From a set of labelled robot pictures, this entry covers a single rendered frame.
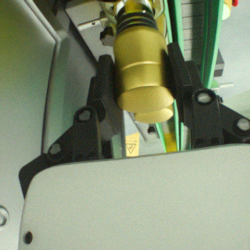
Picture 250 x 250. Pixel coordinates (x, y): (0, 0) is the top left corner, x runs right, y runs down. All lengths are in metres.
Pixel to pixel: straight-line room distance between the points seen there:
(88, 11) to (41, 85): 0.23
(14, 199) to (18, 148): 0.05
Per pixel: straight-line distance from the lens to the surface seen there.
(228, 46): 0.80
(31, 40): 0.26
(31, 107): 0.23
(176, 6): 0.34
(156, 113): 0.17
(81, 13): 0.44
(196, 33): 0.51
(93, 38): 0.49
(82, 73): 0.47
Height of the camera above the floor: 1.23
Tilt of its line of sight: 22 degrees down
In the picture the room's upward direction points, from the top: 177 degrees clockwise
